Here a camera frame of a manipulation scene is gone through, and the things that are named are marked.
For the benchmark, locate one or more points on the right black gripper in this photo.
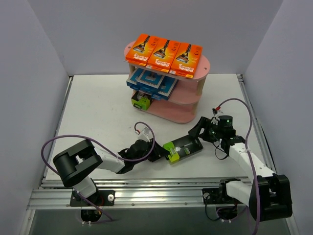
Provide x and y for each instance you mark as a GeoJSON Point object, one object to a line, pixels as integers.
{"type": "Point", "coordinates": [204, 130]}

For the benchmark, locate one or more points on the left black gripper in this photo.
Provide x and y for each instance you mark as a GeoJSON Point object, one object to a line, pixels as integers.
{"type": "Point", "coordinates": [153, 152]}

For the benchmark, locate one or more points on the black green razor box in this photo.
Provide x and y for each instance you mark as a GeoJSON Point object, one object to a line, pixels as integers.
{"type": "Point", "coordinates": [181, 148]}
{"type": "Point", "coordinates": [141, 100]}

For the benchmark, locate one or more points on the blue razor box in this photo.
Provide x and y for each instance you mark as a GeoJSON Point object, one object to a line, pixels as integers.
{"type": "Point", "coordinates": [133, 77]}
{"type": "Point", "coordinates": [165, 90]}
{"type": "Point", "coordinates": [151, 81]}

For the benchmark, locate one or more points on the small orange razor box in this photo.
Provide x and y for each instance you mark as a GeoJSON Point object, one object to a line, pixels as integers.
{"type": "Point", "coordinates": [186, 60]}

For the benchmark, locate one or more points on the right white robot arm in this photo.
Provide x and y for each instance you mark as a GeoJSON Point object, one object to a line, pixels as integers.
{"type": "Point", "coordinates": [268, 197]}

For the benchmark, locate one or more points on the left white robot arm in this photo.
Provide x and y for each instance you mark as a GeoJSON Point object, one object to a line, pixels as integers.
{"type": "Point", "coordinates": [76, 163]}

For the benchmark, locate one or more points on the pink three-tier shelf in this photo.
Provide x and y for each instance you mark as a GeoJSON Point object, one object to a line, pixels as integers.
{"type": "Point", "coordinates": [182, 105]}

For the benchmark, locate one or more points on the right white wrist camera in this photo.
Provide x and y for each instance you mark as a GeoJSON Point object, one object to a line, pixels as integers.
{"type": "Point", "coordinates": [217, 111]}

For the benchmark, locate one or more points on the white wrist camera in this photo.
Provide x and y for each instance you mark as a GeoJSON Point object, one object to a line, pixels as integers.
{"type": "Point", "coordinates": [217, 111]}
{"type": "Point", "coordinates": [143, 134]}

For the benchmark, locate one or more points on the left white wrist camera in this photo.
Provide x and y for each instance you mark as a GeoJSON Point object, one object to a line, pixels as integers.
{"type": "Point", "coordinates": [143, 134]}

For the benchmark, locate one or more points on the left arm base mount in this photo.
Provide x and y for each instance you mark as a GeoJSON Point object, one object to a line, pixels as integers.
{"type": "Point", "coordinates": [102, 198]}

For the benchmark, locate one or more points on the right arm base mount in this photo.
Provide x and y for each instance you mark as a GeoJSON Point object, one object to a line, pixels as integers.
{"type": "Point", "coordinates": [226, 207]}

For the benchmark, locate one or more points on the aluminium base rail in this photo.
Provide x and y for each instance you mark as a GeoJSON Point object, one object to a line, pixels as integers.
{"type": "Point", "coordinates": [129, 194]}

